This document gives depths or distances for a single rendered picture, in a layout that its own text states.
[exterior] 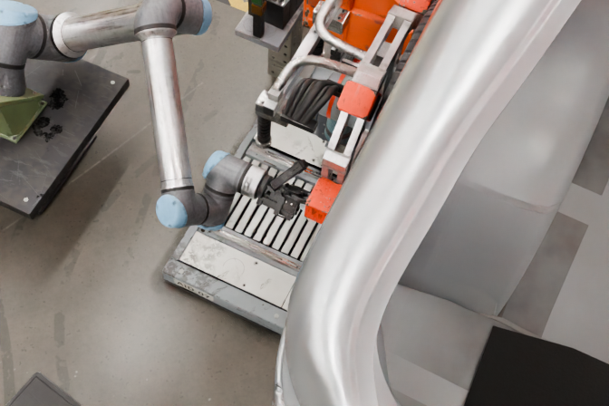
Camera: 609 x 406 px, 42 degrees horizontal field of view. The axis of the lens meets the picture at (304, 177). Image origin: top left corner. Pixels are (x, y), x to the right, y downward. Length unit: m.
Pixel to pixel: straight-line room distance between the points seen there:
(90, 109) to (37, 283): 0.62
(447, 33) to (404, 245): 0.33
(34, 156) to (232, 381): 0.98
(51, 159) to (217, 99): 0.76
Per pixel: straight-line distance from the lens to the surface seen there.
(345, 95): 1.78
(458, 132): 1.07
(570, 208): 1.92
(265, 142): 2.14
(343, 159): 1.88
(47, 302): 2.85
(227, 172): 2.22
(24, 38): 2.69
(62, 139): 2.78
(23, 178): 2.73
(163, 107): 2.20
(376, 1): 2.52
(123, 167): 3.03
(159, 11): 2.25
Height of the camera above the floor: 2.57
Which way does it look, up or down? 60 degrees down
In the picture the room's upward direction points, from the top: 6 degrees clockwise
